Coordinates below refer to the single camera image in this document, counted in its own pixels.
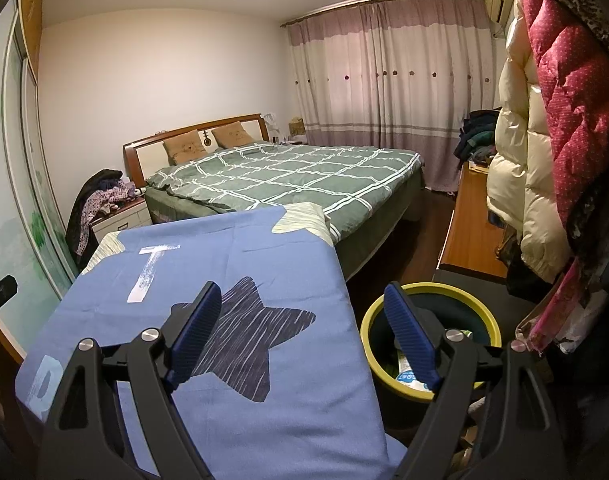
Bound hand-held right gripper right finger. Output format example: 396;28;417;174
384;281;567;480

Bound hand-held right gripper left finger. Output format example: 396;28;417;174
37;281;222;480

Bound yellow rimmed trash bin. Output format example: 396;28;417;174
359;282;502;431

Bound blue star print tablecloth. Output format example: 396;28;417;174
14;202;410;480

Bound wooden desk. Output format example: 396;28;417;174
437;162;522;278

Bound pile of clothes on nightstand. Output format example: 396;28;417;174
66;169;148;261

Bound white nightstand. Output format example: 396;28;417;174
91;197;152;243

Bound sliding wardrobe door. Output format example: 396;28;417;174
0;0;80;361

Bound pink cloth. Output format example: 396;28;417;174
529;255;582;356

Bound wooden bed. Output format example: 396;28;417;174
123;113;425;281

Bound brown pillow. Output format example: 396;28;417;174
163;130;208;164
212;121;251;150

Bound green checkered duvet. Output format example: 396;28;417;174
145;142;422;241

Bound cream puffer jacket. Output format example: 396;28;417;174
485;0;577;283

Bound pile of dark clothes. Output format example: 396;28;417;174
453;107;502;166

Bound pink and white curtain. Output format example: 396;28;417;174
282;0;502;193

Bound red dotted quilted jacket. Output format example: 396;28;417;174
514;0;609;261

